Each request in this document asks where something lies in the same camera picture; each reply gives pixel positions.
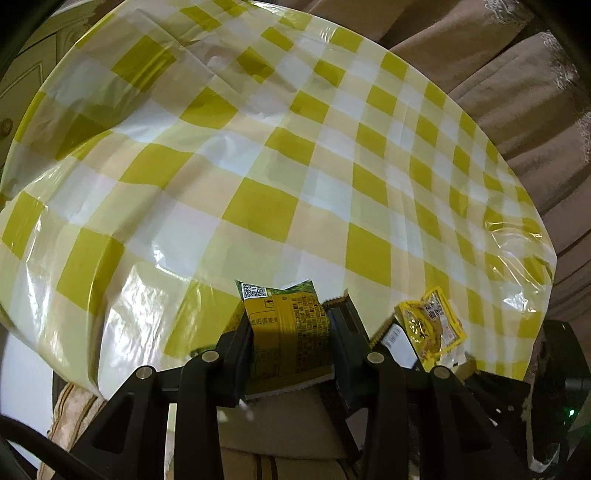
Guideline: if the black snack packet white label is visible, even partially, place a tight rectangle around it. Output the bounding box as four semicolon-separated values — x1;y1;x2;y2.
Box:
369;318;426;371

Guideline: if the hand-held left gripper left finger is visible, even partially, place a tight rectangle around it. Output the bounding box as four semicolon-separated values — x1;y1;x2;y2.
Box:
69;318;254;480

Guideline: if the dark snack packet zigzag edge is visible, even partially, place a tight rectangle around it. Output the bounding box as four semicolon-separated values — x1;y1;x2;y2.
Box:
321;291;370;340

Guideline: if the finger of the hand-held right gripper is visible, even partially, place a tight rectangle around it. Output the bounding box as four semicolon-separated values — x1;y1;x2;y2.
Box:
455;369;532;418

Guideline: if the yellow green snack packet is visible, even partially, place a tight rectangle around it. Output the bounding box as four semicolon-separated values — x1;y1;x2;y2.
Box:
235;278;337;398

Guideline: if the beige striped cushion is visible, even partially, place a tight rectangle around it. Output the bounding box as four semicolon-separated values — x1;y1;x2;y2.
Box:
39;383;365;480

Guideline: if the black cable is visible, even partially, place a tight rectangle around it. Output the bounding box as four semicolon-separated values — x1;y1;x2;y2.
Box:
0;413;100;480

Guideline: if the yellow snack packet black print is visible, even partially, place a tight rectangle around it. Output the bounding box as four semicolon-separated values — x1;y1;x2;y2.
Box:
394;285;468;370

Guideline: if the yellow white checked tablecloth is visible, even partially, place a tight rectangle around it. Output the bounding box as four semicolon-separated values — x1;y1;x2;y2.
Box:
0;0;559;398

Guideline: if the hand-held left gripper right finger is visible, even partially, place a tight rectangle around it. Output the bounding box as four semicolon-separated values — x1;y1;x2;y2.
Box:
328;307;527;480

